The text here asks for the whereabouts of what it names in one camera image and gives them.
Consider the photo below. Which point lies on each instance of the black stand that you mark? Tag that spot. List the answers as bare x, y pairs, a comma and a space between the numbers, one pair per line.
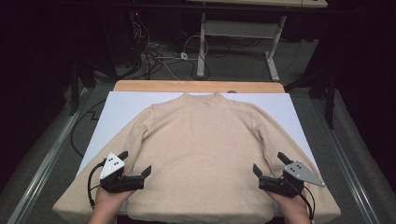
74, 93
330, 102

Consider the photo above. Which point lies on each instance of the white board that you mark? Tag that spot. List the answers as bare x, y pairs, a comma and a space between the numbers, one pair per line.
124, 105

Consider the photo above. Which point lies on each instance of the white metal desk frame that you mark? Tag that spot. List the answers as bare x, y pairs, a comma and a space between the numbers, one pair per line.
239, 29

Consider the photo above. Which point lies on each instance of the light wooden desk top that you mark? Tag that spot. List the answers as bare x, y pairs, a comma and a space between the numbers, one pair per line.
264, 2

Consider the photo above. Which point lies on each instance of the white power adapter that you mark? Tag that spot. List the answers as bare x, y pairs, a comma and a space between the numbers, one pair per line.
184, 56

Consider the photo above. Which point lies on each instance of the person's right hand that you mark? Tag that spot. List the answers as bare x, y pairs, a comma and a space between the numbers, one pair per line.
292, 207

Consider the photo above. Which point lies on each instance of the beige knit sweater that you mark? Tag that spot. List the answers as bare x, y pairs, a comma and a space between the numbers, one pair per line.
199, 149

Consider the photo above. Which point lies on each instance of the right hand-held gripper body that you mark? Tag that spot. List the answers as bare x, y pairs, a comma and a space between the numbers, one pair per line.
281, 186

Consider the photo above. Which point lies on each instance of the metal floor rail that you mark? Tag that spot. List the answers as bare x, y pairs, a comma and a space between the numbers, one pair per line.
43, 165
348, 168

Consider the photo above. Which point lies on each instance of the person's left hand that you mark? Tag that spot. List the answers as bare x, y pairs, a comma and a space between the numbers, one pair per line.
107, 202

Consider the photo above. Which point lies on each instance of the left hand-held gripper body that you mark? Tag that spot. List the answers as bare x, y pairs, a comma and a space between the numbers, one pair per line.
120, 184

